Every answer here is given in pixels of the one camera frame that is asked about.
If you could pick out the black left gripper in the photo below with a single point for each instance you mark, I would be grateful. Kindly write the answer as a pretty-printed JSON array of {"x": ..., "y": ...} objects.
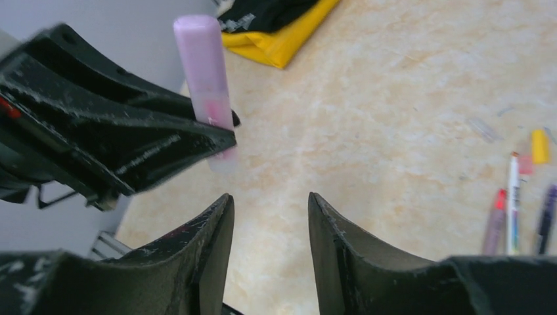
[{"x": 76, "y": 117}]

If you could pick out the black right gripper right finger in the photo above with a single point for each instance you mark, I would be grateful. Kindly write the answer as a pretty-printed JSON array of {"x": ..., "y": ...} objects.
[{"x": 358, "y": 273}]

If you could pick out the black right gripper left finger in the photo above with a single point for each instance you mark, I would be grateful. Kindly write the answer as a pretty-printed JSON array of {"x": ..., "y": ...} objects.
[{"x": 183, "y": 272}]

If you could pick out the pink highlighter pen body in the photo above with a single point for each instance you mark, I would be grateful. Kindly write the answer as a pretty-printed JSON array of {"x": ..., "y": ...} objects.
[{"x": 198, "y": 39}]

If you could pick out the clear pen cap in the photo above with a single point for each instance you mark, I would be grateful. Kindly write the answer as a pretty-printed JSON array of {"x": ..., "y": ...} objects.
[{"x": 484, "y": 130}]

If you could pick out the dark purple gel pen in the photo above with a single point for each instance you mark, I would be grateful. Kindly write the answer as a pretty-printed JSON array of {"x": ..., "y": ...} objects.
[{"x": 546, "y": 220}]

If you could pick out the mauve pen with red tip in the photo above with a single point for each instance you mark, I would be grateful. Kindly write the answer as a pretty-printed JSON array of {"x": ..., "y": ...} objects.
[{"x": 495, "y": 224}]

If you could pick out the white rainbow marker pen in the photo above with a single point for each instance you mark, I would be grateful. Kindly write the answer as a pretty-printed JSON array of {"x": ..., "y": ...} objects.
[{"x": 513, "y": 204}]

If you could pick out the pink pen cap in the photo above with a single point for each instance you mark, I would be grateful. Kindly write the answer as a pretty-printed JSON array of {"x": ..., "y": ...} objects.
[{"x": 525, "y": 160}]

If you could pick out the yellow pen cap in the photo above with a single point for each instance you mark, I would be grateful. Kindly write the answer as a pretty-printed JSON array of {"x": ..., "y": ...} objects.
[{"x": 540, "y": 147}]

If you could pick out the black folded cloth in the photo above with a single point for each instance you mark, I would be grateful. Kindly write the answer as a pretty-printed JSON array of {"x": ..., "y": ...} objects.
[{"x": 259, "y": 15}]

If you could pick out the yellow folded cloth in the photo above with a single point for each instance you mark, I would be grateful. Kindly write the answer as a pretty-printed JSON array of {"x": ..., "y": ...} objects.
[{"x": 277, "y": 49}]

